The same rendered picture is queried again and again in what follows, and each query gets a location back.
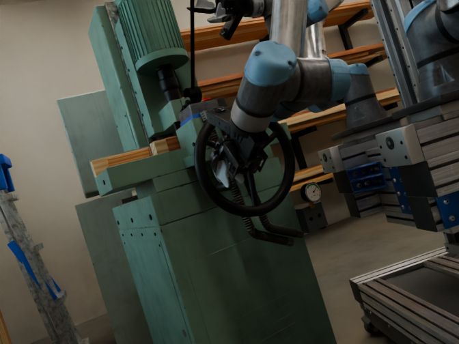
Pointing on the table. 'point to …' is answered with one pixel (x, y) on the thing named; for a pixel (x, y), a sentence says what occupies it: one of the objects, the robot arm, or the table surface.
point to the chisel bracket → (171, 113)
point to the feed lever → (194, 93)
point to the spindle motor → (152, 34)
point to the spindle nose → (168, 82)
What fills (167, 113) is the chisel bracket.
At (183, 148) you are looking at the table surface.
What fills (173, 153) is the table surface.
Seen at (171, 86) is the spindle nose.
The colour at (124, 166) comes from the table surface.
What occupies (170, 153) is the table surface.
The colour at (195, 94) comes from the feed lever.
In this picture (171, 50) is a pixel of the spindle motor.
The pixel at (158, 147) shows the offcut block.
